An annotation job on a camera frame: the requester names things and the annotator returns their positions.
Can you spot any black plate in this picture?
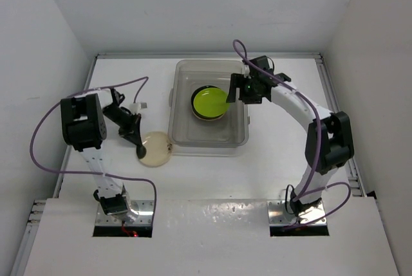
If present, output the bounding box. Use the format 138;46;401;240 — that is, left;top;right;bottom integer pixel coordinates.
191;85;230;120

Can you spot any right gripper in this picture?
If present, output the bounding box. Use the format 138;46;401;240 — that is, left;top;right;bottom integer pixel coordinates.
228;73;263;104

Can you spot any lime green plate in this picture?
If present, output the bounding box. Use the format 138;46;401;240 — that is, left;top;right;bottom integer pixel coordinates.
192;86;231;118

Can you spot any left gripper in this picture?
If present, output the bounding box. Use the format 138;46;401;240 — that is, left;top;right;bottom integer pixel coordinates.
102;106;142;145

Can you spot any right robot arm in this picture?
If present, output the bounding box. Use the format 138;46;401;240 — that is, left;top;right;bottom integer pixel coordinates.
226;55;354;217

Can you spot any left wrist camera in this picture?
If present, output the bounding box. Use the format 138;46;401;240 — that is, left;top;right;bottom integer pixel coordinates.
129;102;147;114

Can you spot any clear plastic bin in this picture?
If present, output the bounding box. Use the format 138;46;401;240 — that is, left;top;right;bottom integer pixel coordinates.
168;59;248;148

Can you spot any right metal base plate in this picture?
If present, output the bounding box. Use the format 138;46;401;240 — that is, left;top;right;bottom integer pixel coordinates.
266;199;328;227

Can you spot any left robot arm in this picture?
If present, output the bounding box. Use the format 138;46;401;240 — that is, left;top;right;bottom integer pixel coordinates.
60;88;147;224

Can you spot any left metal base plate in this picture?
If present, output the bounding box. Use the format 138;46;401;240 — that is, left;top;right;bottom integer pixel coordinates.
95;200;155;227

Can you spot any yellow brown plate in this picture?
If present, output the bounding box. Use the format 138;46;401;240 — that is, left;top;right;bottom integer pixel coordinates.
195;114;224;122

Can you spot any metal base plate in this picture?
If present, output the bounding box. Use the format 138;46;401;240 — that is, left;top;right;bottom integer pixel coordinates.
95;200;155;227
266;199;328;227

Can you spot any cream plate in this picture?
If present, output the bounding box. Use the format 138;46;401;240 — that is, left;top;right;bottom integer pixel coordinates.
139;131;173;168

